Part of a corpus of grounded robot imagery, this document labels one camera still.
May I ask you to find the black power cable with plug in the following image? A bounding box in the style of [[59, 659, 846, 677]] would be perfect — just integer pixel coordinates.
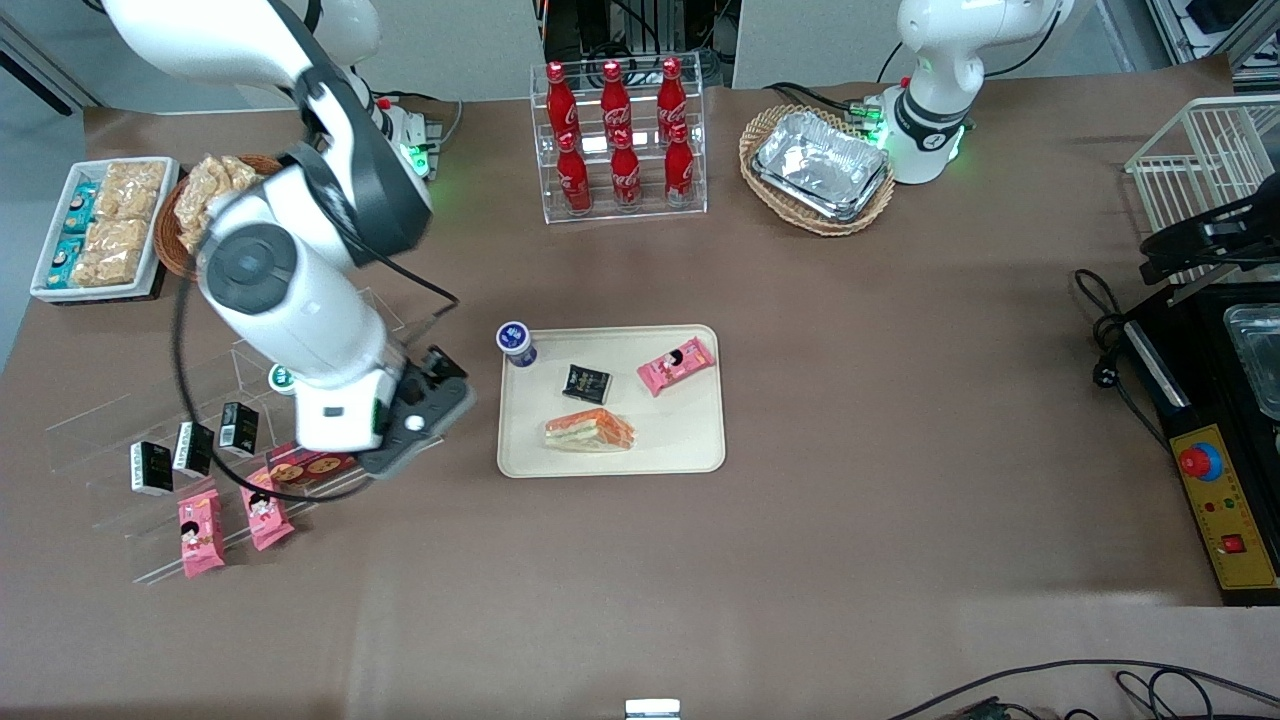
[[1072, 268, 1173, 453]]

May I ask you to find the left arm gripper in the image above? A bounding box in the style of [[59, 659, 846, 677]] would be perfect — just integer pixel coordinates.
[[1140, 195, 1280, 283]]

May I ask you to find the pink snack packet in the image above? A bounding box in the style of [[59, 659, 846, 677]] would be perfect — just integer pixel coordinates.
[[637, 337, 717, 397], [238, 469, 297, 552], [178, 489, 227, 580]]

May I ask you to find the thin black cable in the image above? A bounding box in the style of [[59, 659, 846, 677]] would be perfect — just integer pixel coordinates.
[[1114, 668, 1280, 720], [885, 658, 1280, 720]]

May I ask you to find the light tan wicker basket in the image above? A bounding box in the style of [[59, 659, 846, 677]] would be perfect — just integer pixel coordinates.
[[739, 104, 897, 237]]

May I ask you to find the aluminium frame structure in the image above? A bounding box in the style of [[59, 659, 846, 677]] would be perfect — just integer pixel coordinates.
[[1145, 0, 1280, 96]]

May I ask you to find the rice cracker pack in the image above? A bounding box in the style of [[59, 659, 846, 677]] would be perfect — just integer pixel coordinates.
[[100, 160, 168, 223], [72, 218, 149, 289]]

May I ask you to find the grey arm base cable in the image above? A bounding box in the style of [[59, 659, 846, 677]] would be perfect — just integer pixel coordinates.
[[374, 92, 467, 153]]

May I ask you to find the clear acrylic bottle rack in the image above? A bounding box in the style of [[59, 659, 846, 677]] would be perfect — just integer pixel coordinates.
[[529, 60, 709, 225]]

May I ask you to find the dark brown wicker basket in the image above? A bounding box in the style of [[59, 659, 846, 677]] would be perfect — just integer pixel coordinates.
[[154, 153, 287, 282]]

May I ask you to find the teal snack pack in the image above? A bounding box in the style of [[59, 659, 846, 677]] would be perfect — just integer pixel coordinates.
[[64, 180, 102, 237], [48, 236, 87, 291]]

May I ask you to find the beige plastic serving tray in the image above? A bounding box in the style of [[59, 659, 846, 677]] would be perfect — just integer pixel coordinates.
[[498, 324, 726, 478]]

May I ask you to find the red cookie box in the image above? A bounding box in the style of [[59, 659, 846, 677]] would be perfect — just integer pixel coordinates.
[[265, 443, 359, 489]]

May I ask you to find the black sealing machine yellow panel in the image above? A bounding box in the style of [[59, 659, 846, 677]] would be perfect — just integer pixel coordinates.
[[1122, 280, 1280, 608]]

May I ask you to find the blue-lid yogurt cup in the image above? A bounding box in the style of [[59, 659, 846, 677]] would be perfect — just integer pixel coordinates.
[[496, 321, 539, 369]]

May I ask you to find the small black carton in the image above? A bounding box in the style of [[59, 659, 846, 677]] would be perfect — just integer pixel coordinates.
[[130, 441, 175, 497], [174, 421, 215, 477], [218, 402, 260, 458]]

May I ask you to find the black equipment with cables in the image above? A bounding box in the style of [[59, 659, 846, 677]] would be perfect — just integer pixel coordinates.
[[540, 0, 742, 89]]

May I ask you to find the white wire rack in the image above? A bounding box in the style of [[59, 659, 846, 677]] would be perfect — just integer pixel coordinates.
[[1125, 95, 1280, 291]]

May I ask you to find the aluminium foil tray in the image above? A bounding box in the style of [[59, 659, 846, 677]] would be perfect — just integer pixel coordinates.
[[752, 109, 892, 223]]

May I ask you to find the black arm base cable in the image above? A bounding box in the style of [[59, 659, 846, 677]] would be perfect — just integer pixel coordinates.
[[764, 80, 901, 129]]

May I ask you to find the white rectangular snack tray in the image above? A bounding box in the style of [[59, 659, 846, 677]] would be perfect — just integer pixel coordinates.
[[30, 157, 182, 304]]

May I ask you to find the clear bag of puffed snacks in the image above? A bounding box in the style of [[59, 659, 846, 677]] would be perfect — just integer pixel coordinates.
[[176, 158, 234, 236], [222, 155, 265, 199]]

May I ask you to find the black snack packet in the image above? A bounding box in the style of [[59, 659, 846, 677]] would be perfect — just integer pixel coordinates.
[[562, 364, 612, 405]]

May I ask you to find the clear acrylic stepped shelf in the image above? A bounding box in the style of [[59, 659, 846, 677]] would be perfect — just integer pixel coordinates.
[[45, 288, 463, 586]]

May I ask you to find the triangle sandwich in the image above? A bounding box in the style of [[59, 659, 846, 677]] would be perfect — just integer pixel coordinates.
[[543, 408, 638, 454]]

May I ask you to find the red cola bottle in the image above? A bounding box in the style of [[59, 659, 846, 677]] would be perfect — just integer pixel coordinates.
[[555, 130, 594, 215], [609, 127, 644, 210], [599, 60, 634, 141], [656, 57, 690, 136], [545, 61, 582, 141], [663, 122, 697, 207]]

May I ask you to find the steel food container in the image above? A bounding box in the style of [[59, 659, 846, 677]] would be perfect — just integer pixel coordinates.
[[1221, 303, 1280, 422]]

